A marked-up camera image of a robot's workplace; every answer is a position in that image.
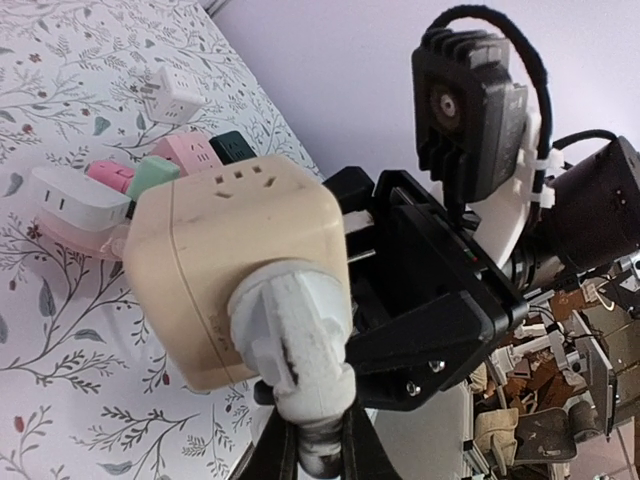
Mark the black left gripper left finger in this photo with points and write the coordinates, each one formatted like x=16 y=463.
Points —
x=275 y=454

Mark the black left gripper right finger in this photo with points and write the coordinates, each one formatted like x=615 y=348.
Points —
x=363 y=456

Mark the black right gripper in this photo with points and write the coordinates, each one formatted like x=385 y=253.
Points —
x=431 y=306

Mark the white power strip plug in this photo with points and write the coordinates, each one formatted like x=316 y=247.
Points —
x=290 y=322

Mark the beige cube socket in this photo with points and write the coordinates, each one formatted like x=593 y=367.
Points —
x=192 y=241

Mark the dark green cube socket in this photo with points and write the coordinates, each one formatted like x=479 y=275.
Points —
x=231 y=147

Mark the pink cube socket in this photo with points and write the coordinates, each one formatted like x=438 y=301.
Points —
x=190 y=151

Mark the white cube socket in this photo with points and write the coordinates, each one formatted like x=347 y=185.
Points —
x=172 y=96

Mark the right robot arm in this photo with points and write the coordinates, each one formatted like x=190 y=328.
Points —
x=583 y=217

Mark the pink round socket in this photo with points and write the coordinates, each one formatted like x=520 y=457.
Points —
x=106 y=244

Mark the floral table mat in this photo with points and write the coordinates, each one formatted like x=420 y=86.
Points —
x=87 y=392

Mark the green cube adapter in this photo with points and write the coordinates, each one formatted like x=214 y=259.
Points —
x=151 y=171

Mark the pink heart adapter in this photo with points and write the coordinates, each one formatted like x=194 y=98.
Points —
x=111 y=174

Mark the white flat adapter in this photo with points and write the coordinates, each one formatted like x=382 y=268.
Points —
x=77 y=199

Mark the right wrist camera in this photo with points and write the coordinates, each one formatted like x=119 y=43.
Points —
x=475 y=134

